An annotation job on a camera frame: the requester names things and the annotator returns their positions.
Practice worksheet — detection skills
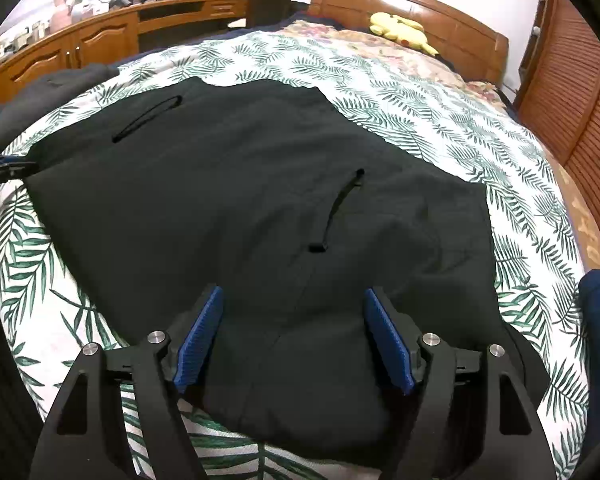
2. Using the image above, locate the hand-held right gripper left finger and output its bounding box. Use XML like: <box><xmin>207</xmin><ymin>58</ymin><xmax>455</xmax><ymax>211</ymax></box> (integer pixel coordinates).
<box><xmin>30</xmin><ymin>285</ymin><xmax>226</xmax><ymax>480</ymax></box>

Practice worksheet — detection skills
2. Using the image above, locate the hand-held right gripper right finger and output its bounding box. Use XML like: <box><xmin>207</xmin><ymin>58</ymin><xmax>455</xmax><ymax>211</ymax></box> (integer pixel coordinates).
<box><xmin>364</xmin><ymin>287</ymin><xmax>556</xmax><ymax>480</ymax></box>

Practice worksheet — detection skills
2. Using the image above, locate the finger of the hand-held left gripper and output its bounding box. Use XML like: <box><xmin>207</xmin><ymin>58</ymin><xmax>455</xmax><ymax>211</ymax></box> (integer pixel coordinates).
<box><xmin>0</xmin><ymin>152</ymin><xmax>38</xmax><ymax>191</ymax></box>

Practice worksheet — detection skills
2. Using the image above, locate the black buttoned coat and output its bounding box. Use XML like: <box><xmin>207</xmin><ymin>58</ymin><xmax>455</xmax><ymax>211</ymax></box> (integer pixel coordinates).
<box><xmin>25</xmin><ymin>77</ymin><xmax>551</xmax><ymax>461</ymax></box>

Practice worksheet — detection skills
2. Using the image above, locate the dark grey cloth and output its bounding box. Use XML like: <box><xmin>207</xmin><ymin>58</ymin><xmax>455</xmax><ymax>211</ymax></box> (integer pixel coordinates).
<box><xmin>0</xmin><ymin>64</ymin><xmax>118</xmax><ymax>153</ymax></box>

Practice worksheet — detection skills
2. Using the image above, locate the pink bottle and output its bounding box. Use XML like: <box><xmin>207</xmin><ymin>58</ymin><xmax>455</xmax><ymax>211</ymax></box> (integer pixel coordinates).
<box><xmin>50</xmin><ymin>0</ymin><xmax>76</xmax><ymax>33</ymax></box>

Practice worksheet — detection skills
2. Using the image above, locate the wooden cabinet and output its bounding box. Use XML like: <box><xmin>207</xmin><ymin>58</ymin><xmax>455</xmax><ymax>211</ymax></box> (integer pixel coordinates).
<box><xmin>0</xmin><ymin>0</ymin><xmax>251</xmax><ymax>111</ymax></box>

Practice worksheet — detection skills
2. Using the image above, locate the row of small bottles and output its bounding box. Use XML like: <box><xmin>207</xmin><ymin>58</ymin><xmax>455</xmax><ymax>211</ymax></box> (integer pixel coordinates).
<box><xmin>0</xmin><ymin>0</ymin><xmax>181</xmax><ymax>56</ymax></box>

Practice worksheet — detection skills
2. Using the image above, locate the leaf print bed sheet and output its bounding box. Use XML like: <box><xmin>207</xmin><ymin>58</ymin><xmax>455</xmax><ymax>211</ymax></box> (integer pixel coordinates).
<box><xmin>0</xmin><ymin>30</ymin><xmax>596</xmax><ymax>480</ymax></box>

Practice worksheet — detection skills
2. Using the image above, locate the wooden louvered door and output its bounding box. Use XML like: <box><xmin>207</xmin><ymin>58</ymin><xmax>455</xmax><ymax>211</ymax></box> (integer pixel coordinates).
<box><xmin>515</xmin><ymin>0</ymin><xmax>600</xmax><ymax>261</ymax></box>

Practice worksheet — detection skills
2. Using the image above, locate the floral quilt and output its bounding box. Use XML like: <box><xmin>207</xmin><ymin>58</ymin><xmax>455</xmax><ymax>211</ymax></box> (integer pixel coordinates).
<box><xmin>280</xmin><ymin>20</ymin><xmax>516</xmax><ymax>111</ymax></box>

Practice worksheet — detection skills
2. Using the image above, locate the dark brown chair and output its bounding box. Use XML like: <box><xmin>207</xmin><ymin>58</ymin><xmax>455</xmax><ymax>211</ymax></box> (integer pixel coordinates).
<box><xmin>245</xmin><ymin>0</ymin><xmax>298</xmax><ymax>28</ymax></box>

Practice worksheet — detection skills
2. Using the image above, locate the yellow plush toy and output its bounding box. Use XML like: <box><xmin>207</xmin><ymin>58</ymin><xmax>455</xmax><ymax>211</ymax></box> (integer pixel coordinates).
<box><xmin>369</xmin><ymin>11</ymin><xmax>438</xmax><ymax>57</ymax></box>

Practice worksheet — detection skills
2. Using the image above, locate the wooden bed headboard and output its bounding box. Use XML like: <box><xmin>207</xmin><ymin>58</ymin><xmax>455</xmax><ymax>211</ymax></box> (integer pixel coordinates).
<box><xmin>310</xmin><ymin>0</ymin><xmax>510</xmax><ymax>86</ymax></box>

